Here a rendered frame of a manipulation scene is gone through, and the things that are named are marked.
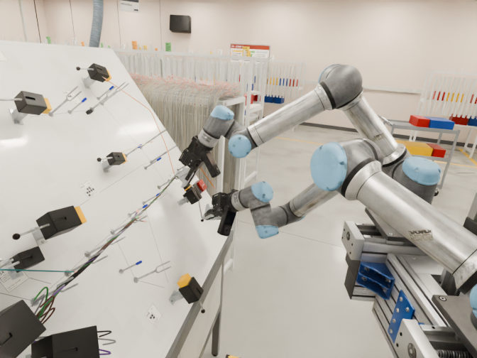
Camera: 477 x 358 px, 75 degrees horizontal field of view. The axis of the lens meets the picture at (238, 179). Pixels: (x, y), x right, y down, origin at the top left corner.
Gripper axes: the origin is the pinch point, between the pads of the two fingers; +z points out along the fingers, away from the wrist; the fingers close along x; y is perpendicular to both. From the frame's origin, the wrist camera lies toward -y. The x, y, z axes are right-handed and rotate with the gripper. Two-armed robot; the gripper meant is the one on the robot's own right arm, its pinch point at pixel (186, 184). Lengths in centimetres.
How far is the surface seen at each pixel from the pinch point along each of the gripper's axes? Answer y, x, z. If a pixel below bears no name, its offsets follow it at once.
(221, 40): 299, -851, 5
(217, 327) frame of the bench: -54, -25, 78
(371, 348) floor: -146, -63, 53
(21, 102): 38, 48, -18
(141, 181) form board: 12.3, 14.3, 2.1
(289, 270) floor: -92, -124, 79
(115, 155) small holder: 19.2, 27.8, -9.0
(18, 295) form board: 5, 70, 6
